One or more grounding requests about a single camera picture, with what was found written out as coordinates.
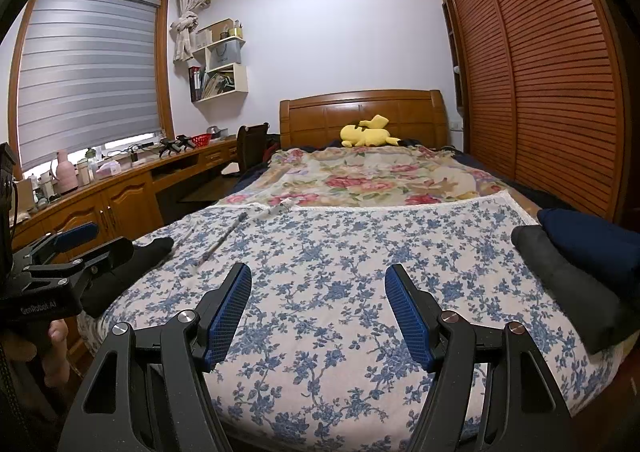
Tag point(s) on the navy blue suit jacket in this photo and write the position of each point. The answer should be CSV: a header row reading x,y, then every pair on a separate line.
x,y
590,242

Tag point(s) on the pink tissue box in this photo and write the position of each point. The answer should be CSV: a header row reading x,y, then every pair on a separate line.
x,y
107,170

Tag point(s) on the black garment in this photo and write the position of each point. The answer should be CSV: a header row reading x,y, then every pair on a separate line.
x,y
147,252

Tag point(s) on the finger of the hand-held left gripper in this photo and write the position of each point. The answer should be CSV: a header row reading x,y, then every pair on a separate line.
x,y
75,233
105,257

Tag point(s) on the person's left hand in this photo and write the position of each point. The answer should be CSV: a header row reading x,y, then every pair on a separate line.
x,y
57,347

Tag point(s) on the red floral blanket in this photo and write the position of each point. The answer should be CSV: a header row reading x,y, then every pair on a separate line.
x,y
370,176

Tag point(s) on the pink vase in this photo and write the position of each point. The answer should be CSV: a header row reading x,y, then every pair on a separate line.
x,y
65,174

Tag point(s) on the tied beige curtain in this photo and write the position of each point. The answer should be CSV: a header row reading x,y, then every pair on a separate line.
x,y
182,31

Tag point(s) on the wooden louvred wardrobe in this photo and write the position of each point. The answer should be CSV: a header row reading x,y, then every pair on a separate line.
x,y
545,81

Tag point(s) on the dark grey folded garment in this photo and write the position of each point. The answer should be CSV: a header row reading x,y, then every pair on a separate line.
x,y
565,282

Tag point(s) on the dark chair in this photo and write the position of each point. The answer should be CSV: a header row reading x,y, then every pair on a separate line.
x,y
251,146

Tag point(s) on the black tool on stand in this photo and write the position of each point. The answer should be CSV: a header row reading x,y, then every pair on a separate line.
x,y
172,145

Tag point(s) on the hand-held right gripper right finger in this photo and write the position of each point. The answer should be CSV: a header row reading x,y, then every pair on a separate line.
x,y
410,317

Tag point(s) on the grey window blind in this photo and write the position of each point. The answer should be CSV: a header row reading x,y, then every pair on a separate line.
x,y
90,81

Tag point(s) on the white wall shelf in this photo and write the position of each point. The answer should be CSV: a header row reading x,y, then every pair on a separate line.
x,y
220,74

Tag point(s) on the thin white rod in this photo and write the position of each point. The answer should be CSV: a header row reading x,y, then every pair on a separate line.
x,y
222,238

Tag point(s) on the wooden bed headboard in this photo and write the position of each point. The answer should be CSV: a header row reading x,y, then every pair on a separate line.
x,y
315,116

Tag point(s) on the red basket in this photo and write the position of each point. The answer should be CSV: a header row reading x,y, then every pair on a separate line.
x,y
201,140

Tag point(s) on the yellow plush toy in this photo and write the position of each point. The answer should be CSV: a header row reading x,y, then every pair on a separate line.
x,y
370,135

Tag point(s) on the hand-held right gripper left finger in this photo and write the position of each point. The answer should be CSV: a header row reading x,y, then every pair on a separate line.
x,y
227,317

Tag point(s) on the wooden desk cabinet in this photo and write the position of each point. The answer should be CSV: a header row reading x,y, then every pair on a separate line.
x,y
125,197

